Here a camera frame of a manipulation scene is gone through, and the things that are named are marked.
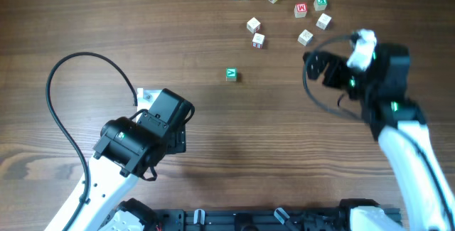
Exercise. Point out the plain wooden block lower right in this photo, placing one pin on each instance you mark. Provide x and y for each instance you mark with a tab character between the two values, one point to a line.
305	37

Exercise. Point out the carrot picture wooden block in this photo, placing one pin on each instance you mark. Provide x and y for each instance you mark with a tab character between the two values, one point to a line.
253	25

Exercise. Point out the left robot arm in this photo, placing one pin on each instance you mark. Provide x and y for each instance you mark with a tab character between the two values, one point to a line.
127	149

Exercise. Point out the red M wooden block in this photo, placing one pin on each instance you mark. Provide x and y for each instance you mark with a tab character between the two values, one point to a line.
300	10

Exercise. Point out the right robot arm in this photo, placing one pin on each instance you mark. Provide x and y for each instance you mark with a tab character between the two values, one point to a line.
378	80

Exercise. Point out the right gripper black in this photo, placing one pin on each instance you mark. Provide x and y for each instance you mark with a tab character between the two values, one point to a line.
338	64

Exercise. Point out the plain wooden block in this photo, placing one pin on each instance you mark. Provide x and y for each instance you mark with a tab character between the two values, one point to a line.
305	37
323	21

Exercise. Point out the green E wooden block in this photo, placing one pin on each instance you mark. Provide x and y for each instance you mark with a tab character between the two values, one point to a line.
320	5

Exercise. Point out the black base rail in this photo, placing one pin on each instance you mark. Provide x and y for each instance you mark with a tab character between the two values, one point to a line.
310	219

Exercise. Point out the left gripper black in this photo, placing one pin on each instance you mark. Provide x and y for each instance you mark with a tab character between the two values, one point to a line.
179	138

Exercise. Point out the green V wooden block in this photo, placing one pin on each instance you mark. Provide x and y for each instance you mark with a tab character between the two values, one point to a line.
231	74

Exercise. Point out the red I wooden block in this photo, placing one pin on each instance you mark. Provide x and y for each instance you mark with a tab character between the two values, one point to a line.
258	40

